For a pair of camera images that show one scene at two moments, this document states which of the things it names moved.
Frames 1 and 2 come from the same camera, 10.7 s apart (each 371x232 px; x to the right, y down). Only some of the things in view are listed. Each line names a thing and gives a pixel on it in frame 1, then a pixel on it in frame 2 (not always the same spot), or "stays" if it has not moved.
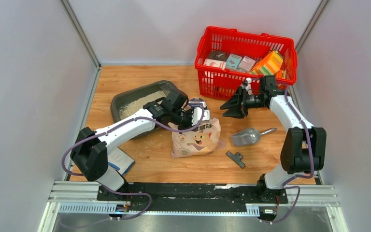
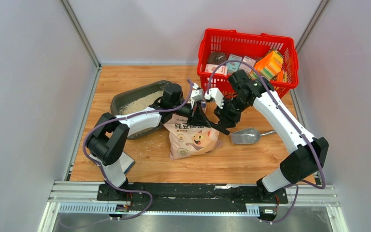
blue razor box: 119,160 stays
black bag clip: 236,158 to 219,127
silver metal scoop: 249,137 stays
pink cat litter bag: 203,139 stays
